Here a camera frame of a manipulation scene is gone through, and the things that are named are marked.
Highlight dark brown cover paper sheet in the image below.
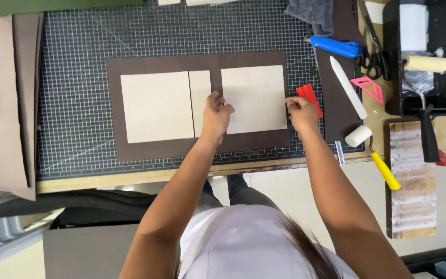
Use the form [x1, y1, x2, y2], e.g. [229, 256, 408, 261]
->
[106, 51, 292, 163]

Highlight dark brown paper strip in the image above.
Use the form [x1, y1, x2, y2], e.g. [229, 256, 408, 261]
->
[314, 0, 365, 145]

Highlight grey cardboard box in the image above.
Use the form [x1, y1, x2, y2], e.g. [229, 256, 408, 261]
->
[43, 223, 140, 279]

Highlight person's dark jeans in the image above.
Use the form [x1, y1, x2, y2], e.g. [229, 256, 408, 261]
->
[192, 174, 282, 218]

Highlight dark gridded cutting mat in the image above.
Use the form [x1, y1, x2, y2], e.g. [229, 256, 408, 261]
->
[36, 0, 365, 181]

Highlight white block in tray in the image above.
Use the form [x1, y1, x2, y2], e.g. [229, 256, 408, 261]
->
[399, 3, 429, 52]

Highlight square grey bookboard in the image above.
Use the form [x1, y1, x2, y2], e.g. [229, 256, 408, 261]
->
[221, 65, 288, 135]

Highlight green board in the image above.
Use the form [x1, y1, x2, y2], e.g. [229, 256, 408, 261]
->
[0, 0, 145, 16]

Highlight pink triangle ruler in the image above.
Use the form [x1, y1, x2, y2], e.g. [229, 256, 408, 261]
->
[350, 76, 385, 106]

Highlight glue-stained wooden board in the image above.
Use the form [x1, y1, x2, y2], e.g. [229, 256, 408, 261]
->
[385, 120, 439, 240]

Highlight black paint tray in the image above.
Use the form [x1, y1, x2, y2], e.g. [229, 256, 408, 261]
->
[383, 0, 446, 118]

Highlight black scissors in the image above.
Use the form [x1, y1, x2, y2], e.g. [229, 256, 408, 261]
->
[358, 0, 392, 81]

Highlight person's right hand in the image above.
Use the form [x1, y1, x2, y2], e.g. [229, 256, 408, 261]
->
[284, 96, 320, 137]

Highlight person's left hand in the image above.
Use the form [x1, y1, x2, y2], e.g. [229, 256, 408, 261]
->
[202, 91, 235, 142]

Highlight black cloth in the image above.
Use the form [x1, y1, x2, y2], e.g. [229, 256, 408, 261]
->
[0, 189, 158, 229]

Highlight narrow grey spine board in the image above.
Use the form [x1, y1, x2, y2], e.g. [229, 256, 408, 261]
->
[188, 70, 212, 138]

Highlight cream glue roller black handle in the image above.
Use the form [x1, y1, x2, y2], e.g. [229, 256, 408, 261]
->
[400, 54, 446, 163]

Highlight large grey bookboard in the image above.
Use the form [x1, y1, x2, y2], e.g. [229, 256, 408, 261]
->
[120, 71, 195, 144]

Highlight grey cloth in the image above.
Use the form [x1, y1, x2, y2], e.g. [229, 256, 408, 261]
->
[284, 0, 335, 38]

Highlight blue utility knife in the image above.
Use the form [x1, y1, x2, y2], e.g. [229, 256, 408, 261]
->
[304, 35, 364, 59]

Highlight red plastic scraper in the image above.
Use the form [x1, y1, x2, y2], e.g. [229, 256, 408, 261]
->
[296, 83, 324, 119]

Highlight white bone folder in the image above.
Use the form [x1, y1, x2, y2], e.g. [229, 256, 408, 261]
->
[329, 56, 368, 120]

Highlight person's white shirt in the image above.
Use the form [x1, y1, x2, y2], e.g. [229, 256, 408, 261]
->
[177, 204, 361, 279]

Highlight small white roller yellow handle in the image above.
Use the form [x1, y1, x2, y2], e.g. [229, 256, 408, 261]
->
[344, 125, 402, 191]

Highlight small white strip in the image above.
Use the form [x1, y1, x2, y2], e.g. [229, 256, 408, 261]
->
[334, 140, 346, 166]

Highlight brown cardboard underlay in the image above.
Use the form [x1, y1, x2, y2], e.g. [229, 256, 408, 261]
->
[356, 0, 446, 156]

